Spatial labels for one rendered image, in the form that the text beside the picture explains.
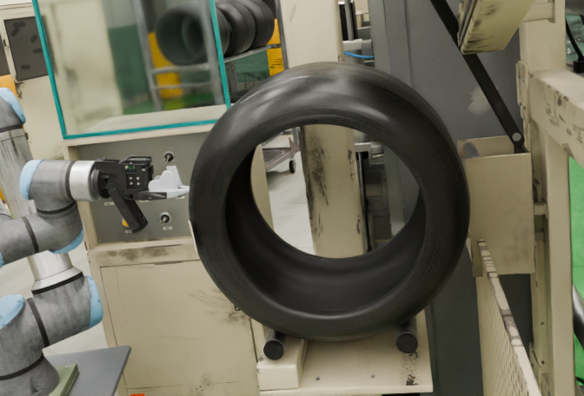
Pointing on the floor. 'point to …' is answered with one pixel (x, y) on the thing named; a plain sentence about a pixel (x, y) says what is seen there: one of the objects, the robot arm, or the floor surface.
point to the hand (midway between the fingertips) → (187, 193)
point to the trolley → (237, 4)
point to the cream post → (326, 215)
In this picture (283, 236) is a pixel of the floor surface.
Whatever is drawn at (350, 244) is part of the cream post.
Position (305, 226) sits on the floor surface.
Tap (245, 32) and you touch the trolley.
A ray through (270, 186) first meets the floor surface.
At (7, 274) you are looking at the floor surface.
